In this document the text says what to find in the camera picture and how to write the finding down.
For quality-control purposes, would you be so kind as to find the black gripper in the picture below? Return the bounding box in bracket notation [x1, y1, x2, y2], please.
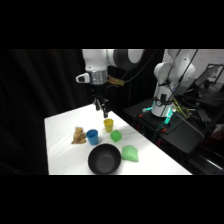
[90, 82, 110, 119]

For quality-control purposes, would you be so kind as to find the yellow plastic cup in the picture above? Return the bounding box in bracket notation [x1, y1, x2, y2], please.
[103, 118, 115, 133]

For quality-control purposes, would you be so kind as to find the blue plastic cup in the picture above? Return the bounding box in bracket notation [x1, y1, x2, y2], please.
[86, 129, 99, 146]

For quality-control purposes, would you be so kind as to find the black bowl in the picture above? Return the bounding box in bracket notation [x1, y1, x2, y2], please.
[87, 143, 122, 175]

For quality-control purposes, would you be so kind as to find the small green block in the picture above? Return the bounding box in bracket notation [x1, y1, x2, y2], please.
[110, 129, 123, 143]

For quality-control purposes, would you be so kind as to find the brown plush toy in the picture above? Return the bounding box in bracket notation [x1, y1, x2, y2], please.
[71, 126, 88, 145]

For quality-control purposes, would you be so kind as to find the black curtain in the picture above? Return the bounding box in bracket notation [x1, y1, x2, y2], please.
[0, 49, 155, 175]

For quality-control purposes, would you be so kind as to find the green base light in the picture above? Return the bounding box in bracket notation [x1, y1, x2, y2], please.
[162, 108, 174, 128]

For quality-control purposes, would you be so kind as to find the black robot stand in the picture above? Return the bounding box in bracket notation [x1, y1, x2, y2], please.
[122, 97, 206, 155]

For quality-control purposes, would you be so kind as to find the brown cable tag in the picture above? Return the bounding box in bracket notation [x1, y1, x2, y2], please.
[107, 76, 126, 87]

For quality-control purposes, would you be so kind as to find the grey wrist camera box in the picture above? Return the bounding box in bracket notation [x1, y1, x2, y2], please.
[75, 73, 91, 85]

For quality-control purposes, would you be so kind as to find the yellow-green cable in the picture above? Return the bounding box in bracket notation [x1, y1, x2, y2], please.
[172, 101, 194, 120]

